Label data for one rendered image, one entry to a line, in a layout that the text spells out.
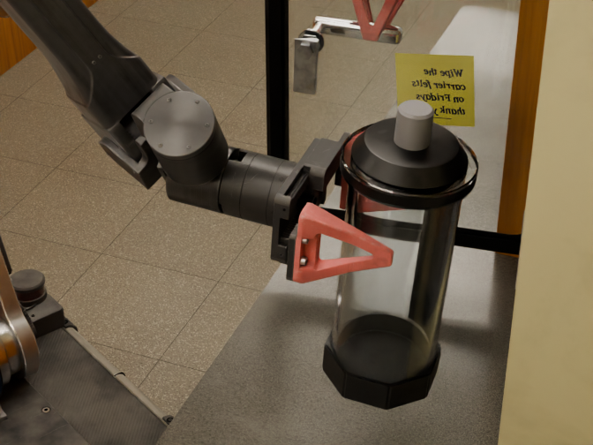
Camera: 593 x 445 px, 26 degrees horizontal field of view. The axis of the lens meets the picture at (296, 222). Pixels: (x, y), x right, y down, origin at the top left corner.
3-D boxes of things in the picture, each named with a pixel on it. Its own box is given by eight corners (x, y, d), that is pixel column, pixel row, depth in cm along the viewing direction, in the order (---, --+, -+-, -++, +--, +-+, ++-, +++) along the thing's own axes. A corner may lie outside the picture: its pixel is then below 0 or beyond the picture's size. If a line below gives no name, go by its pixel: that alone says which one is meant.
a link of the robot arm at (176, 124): (173, 85, 114) (105, 153, 113) (140, 18, 104) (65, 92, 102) (269, 162, 110) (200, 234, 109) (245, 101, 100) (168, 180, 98)
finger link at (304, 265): (415, 191, 103) (304, 162, 105) (389, 238, 97) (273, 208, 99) (404, 258, 107) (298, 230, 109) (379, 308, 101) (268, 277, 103)
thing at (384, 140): (475, 163, 104) (487, 93, 101) (448, 224, 97) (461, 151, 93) (367, 138, 107) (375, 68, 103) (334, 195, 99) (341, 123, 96)
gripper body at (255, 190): (337, 139, 108) (256, 119, 110) (296, 202, 100) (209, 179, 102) (331, 203, 112) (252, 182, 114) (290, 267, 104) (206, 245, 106)
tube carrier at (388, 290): (454, 338, 116) (491, 138, 104) (424, 417, 108) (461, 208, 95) (341, 308, 119) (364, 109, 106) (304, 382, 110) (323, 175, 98)
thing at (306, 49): (313, 96, 126) (316, 43, 122) (291, 93, 126) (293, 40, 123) (318, 87, 127) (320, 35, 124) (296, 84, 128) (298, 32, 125)
